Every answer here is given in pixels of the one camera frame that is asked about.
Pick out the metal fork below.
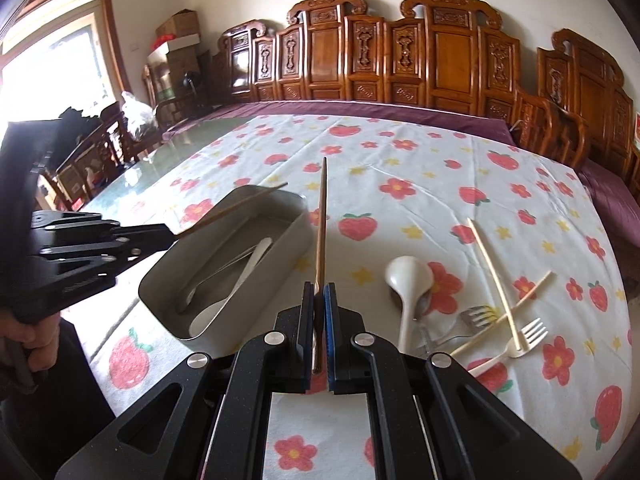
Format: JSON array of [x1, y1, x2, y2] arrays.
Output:
[[418, 306, 498, 356]]

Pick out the white plastic fork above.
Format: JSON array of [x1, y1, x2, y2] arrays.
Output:
[[469, 318, 548, 377]]

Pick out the cream plastic chopstick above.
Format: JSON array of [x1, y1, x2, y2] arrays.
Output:
[[466, 218, 524, 351], [449, 270, 554, 356]]

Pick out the brown wooden chopstick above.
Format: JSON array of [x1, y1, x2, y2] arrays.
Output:
[[175, 182, 288, 240], [312, 158, 326, 375]]

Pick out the metal spoon black handle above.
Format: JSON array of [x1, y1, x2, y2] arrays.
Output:
[[176, 245, 257, 314]]

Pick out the person's left hand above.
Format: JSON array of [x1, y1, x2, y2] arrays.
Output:
[[0, 308, 61, 372]]

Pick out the dark wooden chair left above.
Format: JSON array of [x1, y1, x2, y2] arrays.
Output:
[[41, 102, 162, 211]]

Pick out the grey metal rectangular tin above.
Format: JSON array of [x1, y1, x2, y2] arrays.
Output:
[[139, 185, 314, 358]]

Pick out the white plastic bag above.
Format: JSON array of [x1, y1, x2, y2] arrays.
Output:
[[122, 91, 157, 141]]

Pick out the strawberry flower tablecloth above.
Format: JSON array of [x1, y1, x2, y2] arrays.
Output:
[[91, 115, 632, 479]]

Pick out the white box with red item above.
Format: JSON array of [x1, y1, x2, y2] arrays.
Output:
[[146, 34, 201, 65]]

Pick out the brown cardboard box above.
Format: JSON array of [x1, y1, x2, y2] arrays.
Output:
[[155, 9, 200, 38]]

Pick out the purple armchair cushion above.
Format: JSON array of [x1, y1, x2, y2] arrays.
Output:
[[578, 159, 640, 266]]

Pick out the purple sofa cushion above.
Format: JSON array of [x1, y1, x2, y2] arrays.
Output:
[[162, 100, 515, 145]]

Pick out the carved wooden armchair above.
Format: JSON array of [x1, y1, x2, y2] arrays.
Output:
[[537, 28, 639, 198]]

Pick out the long carved wooden sofa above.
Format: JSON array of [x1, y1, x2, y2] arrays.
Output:
[[209, 0, 591, 168]]

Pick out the wooden window door frame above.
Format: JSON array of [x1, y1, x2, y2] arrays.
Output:
[[2, 0, 131, 96]]

